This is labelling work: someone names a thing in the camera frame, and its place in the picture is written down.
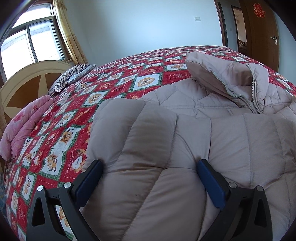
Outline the red double happiness decoration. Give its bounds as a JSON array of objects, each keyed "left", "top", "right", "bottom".
[{"left": 252, "top": 3, "right": 266, "bottom": 18}]

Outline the folded pink quilt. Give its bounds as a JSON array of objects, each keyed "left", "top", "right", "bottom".
[{"left": 1, "top": 95, "right": 55, "bottom": 161}]

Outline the brown wooden door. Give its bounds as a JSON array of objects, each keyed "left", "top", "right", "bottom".
[{"left": 239, "top": 1, "right": 280, "bottom": 71}]

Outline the beige quilted puffer jacket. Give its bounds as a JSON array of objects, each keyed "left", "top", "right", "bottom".
[{"left": 82, "top": 52, "right": 295, "bottom": 240}]

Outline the red patchwork cartoon bedspread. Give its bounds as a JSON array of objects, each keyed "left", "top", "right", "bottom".
[{"left": 3, "top": 45, "right": 296, "bottom": 241}]

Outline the silver door handle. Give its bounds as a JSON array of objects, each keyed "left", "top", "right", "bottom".
[{"left": 270, "top": 36, "right": 278, "bottom": 45}]

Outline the cream and brown headboard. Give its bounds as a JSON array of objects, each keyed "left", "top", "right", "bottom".
[{"left": 1, "top": 60, "right": 72, "bottom": 123}]

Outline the right yellow curtain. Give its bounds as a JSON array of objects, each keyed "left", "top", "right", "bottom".
[{"left": 53, "top": 0, "right": 88, "bottom": 64}]

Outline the window with dark frame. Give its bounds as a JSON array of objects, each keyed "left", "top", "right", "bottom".
[{"left": 1, "top": 1, "right": 70, "bottom": 82}]

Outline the grey striped pillow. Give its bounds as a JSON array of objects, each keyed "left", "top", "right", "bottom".
[{"left": 48, "top": 64, "right": 97, "bottom": 96}]

